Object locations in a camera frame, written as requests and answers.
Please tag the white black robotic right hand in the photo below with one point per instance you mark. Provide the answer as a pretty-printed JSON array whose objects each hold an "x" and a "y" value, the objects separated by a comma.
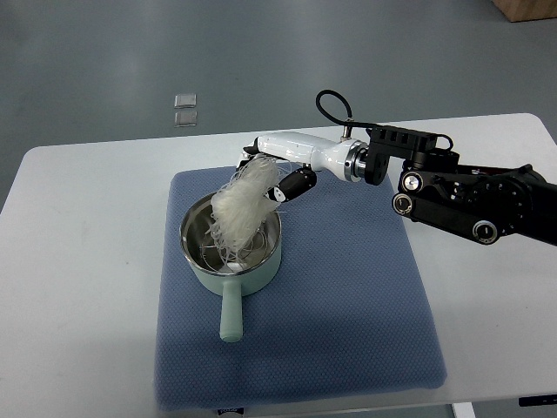
[{"x": 313, "y": 154}]

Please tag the white vermicelli noodle bundle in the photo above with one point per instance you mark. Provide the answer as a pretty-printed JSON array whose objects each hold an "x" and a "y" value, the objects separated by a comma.
[{"x": 239, "y": 208}]

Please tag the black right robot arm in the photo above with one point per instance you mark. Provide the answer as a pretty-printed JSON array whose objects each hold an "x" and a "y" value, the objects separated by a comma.
[{"x": 478, "y": 203}]

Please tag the blue quilted table mat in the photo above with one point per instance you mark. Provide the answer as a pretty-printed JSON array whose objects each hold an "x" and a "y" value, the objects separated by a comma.
[{"x": 346, "y": 314}]

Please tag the mint green steel saucepan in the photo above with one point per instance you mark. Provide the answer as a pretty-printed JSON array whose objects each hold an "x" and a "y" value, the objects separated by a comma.
[{"x": 231, "y": 277}]

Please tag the upper floor metal plate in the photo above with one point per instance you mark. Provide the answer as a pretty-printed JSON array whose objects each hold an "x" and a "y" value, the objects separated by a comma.
[{"x": 185, "y": 100}]

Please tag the wooden box corner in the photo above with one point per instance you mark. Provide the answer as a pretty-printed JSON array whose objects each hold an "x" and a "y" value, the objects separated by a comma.
[{"x": 517, "y": 11}]

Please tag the wire steaming rack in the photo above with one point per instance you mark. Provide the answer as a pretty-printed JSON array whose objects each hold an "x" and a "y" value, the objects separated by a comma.
[{"x": 216, "y": 257}]

